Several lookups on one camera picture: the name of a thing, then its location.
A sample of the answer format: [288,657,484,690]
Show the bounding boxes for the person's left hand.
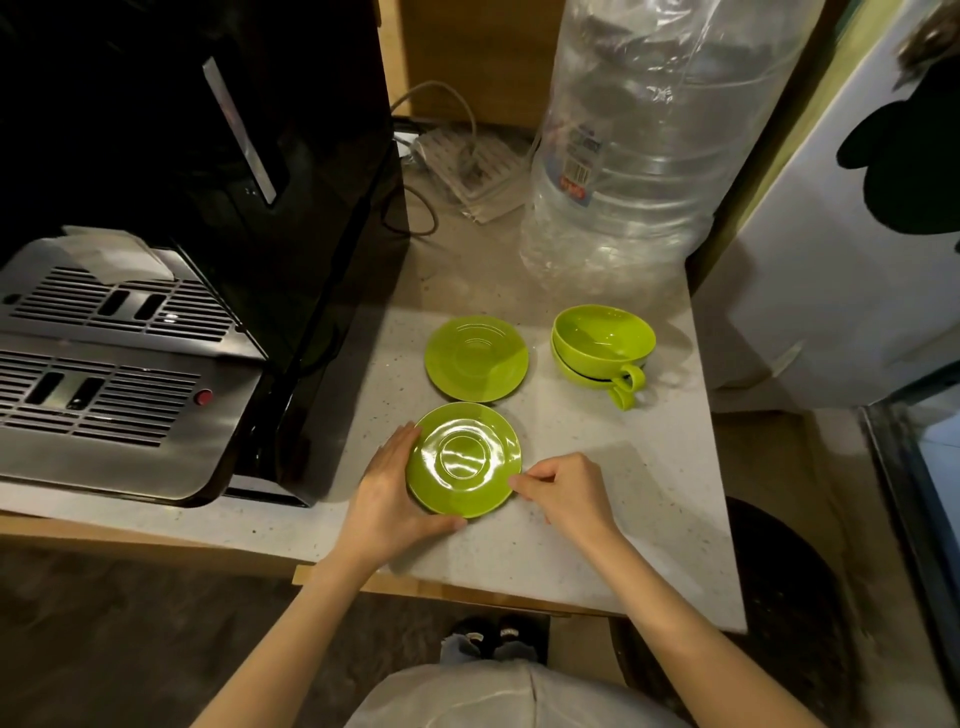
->
[329,421,468,575]

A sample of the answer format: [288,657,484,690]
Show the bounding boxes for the person's right hand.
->
[508,452,624,553]

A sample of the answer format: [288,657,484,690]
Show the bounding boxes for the green saucer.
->
[405,401,524,520]
[424,314,531,405]

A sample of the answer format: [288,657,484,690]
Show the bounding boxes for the green cup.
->
[551,341,640,412]
[551,303,658,394]

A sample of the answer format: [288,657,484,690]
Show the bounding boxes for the person's right forearm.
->
[588,524,826,728]

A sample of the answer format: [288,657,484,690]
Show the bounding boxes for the person's left forearm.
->
[191,547,384,728]

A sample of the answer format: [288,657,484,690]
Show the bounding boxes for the black shoe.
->
[449,616,496,646]
[494,614,549,646]

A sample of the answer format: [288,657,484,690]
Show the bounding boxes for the blue jeans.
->
[438,632,543,667]

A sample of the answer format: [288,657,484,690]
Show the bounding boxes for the white shirt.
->
[344,659,691,728]

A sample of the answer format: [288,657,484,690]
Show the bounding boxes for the black round bin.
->
[611,496,856,728]

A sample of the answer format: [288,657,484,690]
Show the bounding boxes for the white door with black drawing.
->
[693,0,960,410]

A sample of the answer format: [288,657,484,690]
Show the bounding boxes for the black coffee machine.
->
[0,0,410,510]

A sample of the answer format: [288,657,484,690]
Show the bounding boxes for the white power strip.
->
[412,127,530,225]

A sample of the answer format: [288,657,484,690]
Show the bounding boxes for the large clear water bottle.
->
[518,0,826,298]

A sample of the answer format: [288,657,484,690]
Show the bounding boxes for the black cable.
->
[380,183,440,239]

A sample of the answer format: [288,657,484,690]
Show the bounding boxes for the dark metal frame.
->
[862,359,960,676]

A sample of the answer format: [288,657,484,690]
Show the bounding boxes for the grey cable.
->
[389,80,479,174]

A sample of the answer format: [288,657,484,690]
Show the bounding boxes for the pale green door frame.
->
[686,0,913,290]

